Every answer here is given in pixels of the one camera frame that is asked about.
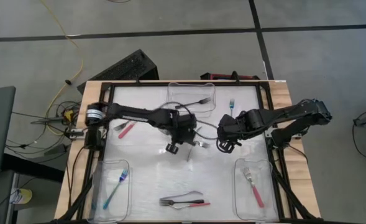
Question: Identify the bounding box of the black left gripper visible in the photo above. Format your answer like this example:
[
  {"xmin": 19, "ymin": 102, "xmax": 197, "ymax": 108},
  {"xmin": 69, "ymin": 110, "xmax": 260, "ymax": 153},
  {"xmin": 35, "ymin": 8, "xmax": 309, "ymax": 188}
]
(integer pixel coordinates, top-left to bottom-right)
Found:
[{"xmin": 165, "ymin": 110, "xmax": 199, "ymax": 156}]

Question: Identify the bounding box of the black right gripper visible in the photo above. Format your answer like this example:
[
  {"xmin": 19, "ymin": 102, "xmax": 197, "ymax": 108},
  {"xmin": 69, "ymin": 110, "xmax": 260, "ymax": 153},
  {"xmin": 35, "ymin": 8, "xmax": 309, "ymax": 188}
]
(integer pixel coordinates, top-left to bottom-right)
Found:
[{"xmin": 216, "ymin": 114, "xmax": 244, "ymax": 154}]

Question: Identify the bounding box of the clear plastic tray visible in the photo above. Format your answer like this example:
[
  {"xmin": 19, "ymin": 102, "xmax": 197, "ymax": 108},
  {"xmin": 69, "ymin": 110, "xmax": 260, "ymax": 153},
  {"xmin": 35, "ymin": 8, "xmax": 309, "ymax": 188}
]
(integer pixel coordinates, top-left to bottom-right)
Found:
[
  {"xmin": 88, "ymin": 159, "xmax": 133, "ymax": 224},
  {"xmin": 234, "ymin": 158, "xmax": 280, "ymax": 224},
  {"xmin": 166, "ymin": 81, "xmax": 217, "ymax": 118}
]

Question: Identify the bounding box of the white work mat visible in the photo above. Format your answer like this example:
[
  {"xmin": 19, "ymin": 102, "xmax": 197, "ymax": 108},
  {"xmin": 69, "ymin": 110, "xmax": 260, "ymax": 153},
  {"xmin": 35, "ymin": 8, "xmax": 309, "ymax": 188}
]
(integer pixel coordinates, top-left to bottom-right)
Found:
[{"xmin": 103, "ymin": 85, "xmax": 272, "ymax": 222}]

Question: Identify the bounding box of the red and black case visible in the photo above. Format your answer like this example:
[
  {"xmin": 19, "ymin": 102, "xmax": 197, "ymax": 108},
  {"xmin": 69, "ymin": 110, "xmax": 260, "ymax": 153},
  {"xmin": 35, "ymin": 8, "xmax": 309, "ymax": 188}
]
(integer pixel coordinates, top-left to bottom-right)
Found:
[{"xmin": 200, "ymin": 70, "xmax": 260, "ymax": 81}]

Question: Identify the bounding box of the yellow plug power strip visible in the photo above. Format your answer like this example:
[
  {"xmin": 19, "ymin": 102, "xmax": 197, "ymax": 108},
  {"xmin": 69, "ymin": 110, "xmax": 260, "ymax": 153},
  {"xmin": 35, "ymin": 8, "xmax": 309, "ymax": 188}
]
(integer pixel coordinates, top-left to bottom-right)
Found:
[{"xmin": 63, "ymin": 108, "xmax": 75, "ymax": 122}]

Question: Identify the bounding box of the yellow and white container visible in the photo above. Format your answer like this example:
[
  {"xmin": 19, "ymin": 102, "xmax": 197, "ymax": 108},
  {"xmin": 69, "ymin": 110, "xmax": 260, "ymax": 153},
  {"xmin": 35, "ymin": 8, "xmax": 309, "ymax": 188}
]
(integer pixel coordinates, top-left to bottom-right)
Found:
[{"xmin": 10, "ymin": 188, "xmax": 34, "ymax": 205}]

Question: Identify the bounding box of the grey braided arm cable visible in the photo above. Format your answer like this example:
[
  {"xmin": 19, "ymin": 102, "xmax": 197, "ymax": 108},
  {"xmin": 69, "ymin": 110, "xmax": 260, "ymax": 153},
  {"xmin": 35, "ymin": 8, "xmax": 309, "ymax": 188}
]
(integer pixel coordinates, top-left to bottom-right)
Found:
[{"xmin": 157, "ymin": 101, "xmax": 219, "ymax": 141}]

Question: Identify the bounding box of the black metal table frame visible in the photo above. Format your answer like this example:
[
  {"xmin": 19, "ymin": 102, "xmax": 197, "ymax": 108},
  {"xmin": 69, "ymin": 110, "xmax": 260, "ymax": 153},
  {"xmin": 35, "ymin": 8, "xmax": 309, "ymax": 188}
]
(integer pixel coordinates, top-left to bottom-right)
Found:
[{"xmin": 58, "ymin": 80, "xmax": 319, "ymax": 224}]

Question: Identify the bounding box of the black floor cable bundle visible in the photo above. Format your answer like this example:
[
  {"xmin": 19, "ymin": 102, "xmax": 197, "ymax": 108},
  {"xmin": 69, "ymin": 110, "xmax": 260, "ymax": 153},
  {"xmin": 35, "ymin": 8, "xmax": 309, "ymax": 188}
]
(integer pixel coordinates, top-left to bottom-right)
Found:
[{"xmin": 5, "ymin": 101, "xmax": 84, "ymax": 162}]

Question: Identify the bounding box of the yellow cable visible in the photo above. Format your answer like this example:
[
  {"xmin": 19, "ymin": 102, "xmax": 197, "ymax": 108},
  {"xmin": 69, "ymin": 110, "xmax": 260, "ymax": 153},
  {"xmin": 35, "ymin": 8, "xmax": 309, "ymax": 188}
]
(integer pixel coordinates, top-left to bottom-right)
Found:
[{"xmin": 39, "ymin": 0, "xmax": 84, "ymax": 134}]

